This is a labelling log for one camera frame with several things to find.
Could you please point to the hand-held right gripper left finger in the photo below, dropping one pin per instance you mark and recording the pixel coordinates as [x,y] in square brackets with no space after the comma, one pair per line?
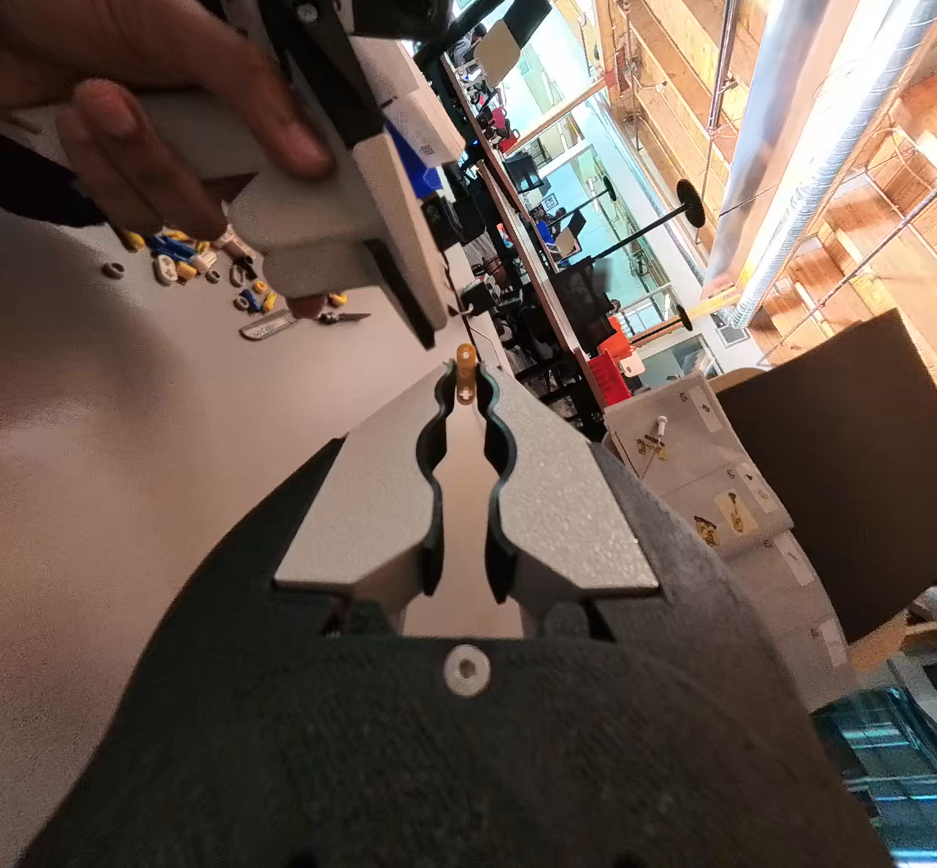
[366,509]

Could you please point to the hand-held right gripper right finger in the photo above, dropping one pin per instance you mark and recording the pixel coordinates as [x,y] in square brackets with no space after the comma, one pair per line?
[571,517]

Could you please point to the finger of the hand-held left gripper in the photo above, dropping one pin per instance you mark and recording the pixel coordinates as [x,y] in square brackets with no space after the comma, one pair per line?
[402,224]

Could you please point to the yellow lego piece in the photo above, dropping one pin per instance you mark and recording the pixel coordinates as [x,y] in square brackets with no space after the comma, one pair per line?
[466,377]

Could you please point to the pile of small lego pieces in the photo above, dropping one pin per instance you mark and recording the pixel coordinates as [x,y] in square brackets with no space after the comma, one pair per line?
[179,260]

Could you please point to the person's left hand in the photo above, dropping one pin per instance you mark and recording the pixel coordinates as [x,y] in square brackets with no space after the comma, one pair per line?
[110,26]

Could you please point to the silver flat metal tool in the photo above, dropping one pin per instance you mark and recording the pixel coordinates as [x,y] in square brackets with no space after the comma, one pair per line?
[265,326]

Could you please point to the long wooden desk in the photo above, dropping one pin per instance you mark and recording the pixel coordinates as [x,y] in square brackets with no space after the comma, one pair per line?
[527,246]

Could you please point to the red plastic bin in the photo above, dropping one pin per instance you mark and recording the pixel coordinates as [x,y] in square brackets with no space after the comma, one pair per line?
[609,377]

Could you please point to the black round standing table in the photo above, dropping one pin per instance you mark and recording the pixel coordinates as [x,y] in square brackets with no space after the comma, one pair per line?
[670,323]
[659,224]

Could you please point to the dark brown board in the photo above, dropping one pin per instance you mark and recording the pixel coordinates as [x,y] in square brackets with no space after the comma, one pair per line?
[842,473]

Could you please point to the silver ventilation duct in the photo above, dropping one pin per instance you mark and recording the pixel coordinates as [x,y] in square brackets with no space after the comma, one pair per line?
[790,114]

